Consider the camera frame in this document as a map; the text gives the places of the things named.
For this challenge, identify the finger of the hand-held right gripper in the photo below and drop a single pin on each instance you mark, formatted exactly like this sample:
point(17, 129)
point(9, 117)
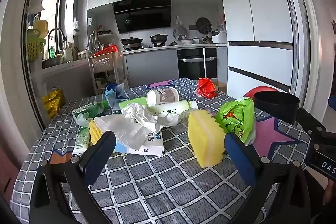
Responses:
point(332, 102)
point(308, 121)

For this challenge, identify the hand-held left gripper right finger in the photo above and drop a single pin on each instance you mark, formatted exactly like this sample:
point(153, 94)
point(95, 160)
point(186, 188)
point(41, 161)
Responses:
point(240, 159)

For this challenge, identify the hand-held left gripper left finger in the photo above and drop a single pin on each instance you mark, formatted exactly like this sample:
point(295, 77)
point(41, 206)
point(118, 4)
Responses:
point(101, 157)

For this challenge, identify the black trash bin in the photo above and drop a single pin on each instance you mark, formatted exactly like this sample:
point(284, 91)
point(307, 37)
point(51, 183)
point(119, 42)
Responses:
point(275, 108)

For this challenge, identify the yellow white-striped sponge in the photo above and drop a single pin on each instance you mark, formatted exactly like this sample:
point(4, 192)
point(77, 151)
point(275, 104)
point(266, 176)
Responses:
point(206, 140)

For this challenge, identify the green white carton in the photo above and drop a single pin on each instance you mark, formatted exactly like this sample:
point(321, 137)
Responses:
point(81, 142)

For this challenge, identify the yellow waffle dish cloth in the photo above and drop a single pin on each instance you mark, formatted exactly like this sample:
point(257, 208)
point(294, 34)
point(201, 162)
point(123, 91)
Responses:
point(94, 133)

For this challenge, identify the translucent white plastic bag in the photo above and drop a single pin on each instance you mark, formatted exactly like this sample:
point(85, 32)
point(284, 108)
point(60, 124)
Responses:
point(120, 132)

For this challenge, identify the green plastic bag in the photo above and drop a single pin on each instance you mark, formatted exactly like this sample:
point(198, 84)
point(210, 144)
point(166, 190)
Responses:
point(236, 113)

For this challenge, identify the crushed green plastic bottle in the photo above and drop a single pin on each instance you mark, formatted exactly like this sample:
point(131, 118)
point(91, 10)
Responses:
point(86, 112)

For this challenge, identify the white blue paper box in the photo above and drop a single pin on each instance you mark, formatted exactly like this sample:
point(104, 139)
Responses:
point(152, 145)

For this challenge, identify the crumpled white tissue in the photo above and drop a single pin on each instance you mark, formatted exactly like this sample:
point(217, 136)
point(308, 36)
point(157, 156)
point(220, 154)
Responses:
point(139, 113)

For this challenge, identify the red round stool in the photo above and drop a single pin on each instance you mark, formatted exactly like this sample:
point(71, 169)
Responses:
point(258, 91)

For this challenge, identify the blue plastic bag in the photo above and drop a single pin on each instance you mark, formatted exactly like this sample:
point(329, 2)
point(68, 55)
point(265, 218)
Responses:
point(113, 95)

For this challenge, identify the yellow shiny bag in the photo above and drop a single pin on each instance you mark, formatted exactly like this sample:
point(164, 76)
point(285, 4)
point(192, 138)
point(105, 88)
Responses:
point(53, 102)

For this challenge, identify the brown cardboard box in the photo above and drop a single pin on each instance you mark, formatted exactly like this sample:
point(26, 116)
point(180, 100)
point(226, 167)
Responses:
point(221, 86)

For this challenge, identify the clear plastic wrapper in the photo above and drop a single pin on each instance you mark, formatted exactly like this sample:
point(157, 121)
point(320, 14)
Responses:
point(173, 121)

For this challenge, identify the red plastic bag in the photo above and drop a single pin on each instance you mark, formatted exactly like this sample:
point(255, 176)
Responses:
point(206, 86)

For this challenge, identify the white plastic bottle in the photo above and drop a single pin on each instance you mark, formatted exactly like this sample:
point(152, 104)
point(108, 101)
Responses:
point(173, 108)

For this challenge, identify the white paper cup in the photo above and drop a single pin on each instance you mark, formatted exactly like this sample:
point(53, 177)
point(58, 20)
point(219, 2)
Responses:
point(168, 95)

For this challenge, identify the beige storage trolley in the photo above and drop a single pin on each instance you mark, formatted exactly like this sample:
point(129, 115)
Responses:
point(102, 62)

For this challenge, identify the white mop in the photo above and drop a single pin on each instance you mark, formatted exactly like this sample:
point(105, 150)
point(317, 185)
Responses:
point(204, 66)

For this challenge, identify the grey kitchen base cabinet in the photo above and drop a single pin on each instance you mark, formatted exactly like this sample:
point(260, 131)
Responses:
point(149, 69)

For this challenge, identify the black built-in oven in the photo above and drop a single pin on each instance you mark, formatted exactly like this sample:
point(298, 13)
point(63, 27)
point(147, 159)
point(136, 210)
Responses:
point(191, 69)

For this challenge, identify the red plastic basket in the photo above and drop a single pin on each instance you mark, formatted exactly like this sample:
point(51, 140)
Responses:
point(107, 50)

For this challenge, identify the white cylindrical container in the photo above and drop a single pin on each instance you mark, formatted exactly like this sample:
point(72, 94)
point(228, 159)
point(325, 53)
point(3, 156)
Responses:
point(67, 54)

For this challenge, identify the white refrigerator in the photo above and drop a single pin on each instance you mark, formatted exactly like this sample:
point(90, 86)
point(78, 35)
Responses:
point(262, 16)

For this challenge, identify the green dish soap bottle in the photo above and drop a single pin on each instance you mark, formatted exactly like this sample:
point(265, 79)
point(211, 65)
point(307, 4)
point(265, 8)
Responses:
point(52, 53)

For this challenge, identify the metal utensil rack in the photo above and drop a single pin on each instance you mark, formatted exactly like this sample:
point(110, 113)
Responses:
point(94, 41)

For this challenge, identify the black arched faucet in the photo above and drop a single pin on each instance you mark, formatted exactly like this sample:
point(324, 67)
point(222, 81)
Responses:
point(64, 41)

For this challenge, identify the white rice cooker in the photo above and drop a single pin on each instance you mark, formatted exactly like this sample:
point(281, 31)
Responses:
point(219, 37)

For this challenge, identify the green plastic basket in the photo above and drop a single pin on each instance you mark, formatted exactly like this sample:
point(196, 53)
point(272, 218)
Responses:
point(35, 49)

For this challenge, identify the white enamel mug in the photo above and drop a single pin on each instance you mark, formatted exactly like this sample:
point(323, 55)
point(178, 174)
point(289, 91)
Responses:
point(195, 40)

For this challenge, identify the white bowl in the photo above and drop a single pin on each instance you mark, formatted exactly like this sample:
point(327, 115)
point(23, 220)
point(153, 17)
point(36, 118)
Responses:
point(187, 42)

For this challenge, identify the black wok on stove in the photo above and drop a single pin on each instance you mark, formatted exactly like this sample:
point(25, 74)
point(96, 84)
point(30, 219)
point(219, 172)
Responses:
point(158, 39)

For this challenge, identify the white hanging plastic bag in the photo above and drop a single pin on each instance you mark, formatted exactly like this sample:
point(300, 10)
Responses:
point(75, 27)

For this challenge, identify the black round hanging pan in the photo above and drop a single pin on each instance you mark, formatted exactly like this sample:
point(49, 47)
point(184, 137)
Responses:
point(203, 26)

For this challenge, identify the round metal steamer rack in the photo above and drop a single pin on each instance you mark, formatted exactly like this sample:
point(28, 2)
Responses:
point(179, 33)

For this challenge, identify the yellow plastic basket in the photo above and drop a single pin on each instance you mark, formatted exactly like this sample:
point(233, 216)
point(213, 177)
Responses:
point(40, 27)

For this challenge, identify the black range hood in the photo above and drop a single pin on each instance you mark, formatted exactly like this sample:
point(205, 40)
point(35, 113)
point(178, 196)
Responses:
point(141, 16)

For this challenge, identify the grey sliding door frame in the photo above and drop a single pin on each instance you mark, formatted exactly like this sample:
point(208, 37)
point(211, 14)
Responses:
point(296, 29)

